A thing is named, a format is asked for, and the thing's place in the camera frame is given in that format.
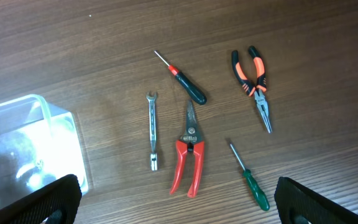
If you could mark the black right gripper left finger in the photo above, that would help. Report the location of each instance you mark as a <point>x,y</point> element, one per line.
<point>57,202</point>

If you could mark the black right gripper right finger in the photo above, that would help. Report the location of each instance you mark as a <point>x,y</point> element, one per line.
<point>299,204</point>

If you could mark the green handled screwdriver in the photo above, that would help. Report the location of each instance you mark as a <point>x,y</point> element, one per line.
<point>257,193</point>

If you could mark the silver combination wrench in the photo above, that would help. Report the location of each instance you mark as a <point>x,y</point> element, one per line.
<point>152,131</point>

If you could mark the orange black needle-nose pliers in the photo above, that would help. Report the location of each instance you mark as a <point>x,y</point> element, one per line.
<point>254,90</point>

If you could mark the red handled snips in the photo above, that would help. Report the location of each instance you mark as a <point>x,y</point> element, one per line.
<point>191,142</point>

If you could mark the red black screwdriver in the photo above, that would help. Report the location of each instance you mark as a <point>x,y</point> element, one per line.
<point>194,92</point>

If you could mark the clear plastic container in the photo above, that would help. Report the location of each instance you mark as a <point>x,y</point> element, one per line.
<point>39,144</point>

